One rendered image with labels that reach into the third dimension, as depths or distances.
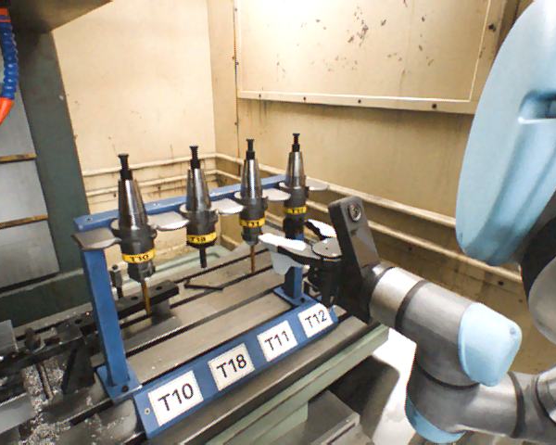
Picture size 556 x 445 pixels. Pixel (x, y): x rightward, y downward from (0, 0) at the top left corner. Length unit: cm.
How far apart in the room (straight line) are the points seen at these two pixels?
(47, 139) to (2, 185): 16
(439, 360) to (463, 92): 65
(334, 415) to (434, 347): 50
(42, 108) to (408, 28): 95
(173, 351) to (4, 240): 58
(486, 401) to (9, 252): 110
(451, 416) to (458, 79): 71
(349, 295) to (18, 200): 89
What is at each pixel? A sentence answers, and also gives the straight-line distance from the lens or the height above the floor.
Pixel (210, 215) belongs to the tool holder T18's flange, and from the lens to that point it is 60.
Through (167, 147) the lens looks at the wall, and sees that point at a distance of 165.
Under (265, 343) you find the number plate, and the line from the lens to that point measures 74.
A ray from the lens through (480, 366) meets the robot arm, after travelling 44.
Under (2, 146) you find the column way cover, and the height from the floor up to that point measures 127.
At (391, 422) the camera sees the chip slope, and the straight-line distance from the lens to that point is 95.
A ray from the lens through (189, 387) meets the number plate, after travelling 68.
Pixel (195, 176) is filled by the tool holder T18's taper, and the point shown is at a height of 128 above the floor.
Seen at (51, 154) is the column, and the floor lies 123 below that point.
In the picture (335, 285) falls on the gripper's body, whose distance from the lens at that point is 53.
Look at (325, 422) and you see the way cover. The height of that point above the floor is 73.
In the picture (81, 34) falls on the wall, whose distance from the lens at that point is 155.
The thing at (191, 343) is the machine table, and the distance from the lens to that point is 82.
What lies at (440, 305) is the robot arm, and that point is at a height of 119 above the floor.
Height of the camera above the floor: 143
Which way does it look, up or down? 23 degrees down
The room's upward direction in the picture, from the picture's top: straight up
